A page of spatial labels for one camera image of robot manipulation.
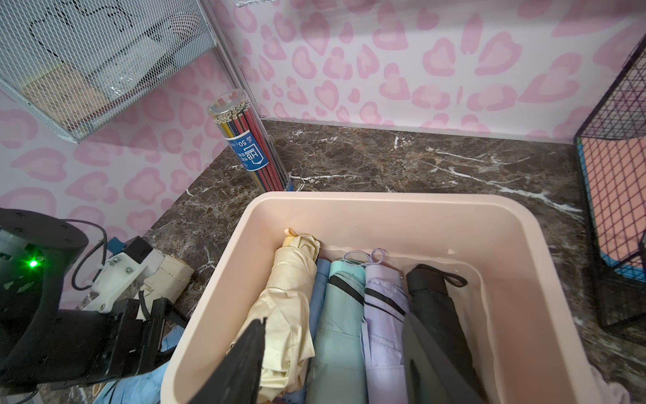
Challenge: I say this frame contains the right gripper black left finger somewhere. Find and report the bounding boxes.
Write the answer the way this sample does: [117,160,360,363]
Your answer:
[189,318,267,404]

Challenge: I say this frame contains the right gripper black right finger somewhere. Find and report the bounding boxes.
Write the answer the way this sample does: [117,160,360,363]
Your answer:
[402,313,484,404]

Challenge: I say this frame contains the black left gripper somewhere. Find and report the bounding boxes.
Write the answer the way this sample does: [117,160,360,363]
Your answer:
[30,298,187,387]

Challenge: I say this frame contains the light blue umbrella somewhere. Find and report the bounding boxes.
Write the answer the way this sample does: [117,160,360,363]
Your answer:
[274,259,331,404]

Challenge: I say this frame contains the black umbrella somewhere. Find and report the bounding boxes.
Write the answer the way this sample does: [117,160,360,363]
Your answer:
[406,264,486,399]

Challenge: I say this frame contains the beige umbrella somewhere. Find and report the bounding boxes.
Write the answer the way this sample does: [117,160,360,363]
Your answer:
[243,228,321,403]

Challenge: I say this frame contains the lavender umbrella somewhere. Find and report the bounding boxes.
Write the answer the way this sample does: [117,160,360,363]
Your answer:
[343,248,410,403]

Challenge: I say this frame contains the mint green umbrella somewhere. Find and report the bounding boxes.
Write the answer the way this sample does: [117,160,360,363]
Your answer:
[306,260,368,403]

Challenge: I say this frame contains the pink plastic storage box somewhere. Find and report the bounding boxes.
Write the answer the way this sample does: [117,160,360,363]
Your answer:
[161,192,602,403]

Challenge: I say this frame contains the pale pink umbrella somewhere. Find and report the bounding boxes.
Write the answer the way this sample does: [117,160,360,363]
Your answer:
[590,365,632,404]

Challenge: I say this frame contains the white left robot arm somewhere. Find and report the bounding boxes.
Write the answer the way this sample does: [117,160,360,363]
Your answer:
[1,209,188,392]

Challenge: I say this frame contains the colored pencil tube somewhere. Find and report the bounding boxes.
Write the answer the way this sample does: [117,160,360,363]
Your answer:
[208,89,294,192]

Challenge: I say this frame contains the pink folder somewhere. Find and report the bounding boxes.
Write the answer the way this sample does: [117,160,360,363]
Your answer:
[577,137,645,273]

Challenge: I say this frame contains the white mesh side basket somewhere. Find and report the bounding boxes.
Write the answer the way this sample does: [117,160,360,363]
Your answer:
[1,1,217,143]

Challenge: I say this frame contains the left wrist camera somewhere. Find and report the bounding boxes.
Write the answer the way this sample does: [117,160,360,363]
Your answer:
[82,236,165,313]

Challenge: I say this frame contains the black wire desk organizer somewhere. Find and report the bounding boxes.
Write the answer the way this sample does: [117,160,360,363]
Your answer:
[575,41,645,345]

